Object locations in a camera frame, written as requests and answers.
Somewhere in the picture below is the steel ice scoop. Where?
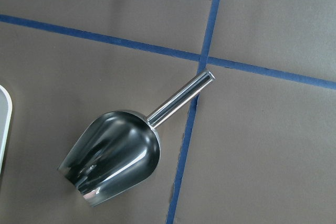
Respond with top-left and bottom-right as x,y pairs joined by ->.
58,69 -> 215,207

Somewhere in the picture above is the cream plastic tray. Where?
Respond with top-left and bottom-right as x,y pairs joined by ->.
1,86 -> 13,175

